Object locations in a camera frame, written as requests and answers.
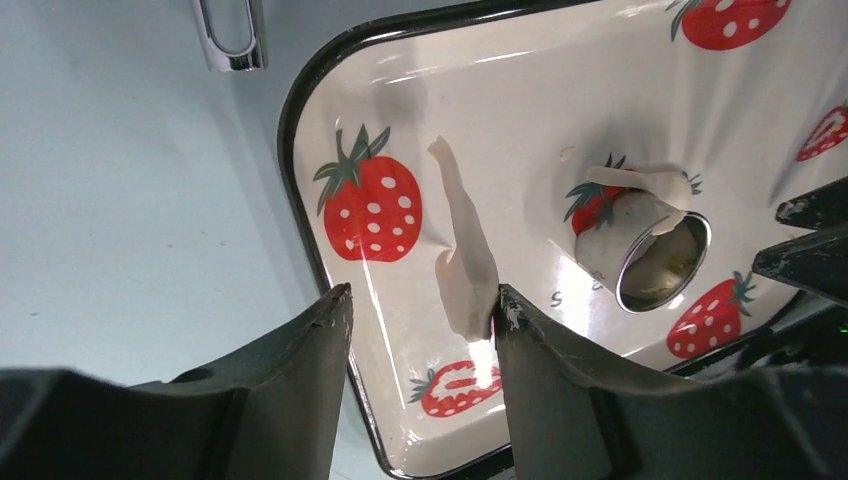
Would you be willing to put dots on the strawberry print rectangular tray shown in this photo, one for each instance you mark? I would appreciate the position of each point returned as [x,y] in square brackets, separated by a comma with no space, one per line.
[747,98]

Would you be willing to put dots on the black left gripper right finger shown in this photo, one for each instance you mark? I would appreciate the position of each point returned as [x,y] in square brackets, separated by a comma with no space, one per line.
[576,410]

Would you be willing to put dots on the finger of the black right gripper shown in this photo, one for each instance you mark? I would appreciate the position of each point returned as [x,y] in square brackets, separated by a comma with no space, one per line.
[815,263]
[823,207]

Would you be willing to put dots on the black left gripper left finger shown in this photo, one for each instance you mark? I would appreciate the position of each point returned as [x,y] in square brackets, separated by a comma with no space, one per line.
[268,410]

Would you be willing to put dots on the metal scraper wooden handle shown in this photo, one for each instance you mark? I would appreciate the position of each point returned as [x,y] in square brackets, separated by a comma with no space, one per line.
[231,34]

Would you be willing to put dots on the white dough piece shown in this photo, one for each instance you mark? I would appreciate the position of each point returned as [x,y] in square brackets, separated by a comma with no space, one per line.
[467,274]

